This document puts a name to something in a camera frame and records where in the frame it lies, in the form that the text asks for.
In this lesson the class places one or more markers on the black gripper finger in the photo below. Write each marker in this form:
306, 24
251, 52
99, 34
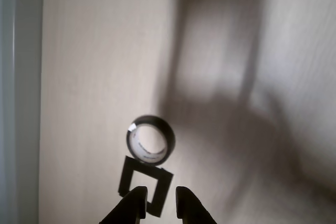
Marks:
190, 208
131, 208

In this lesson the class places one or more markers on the black tape square outline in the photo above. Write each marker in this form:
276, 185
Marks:
125, 176

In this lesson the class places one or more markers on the black tape roll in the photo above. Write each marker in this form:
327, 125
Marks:
170, 132

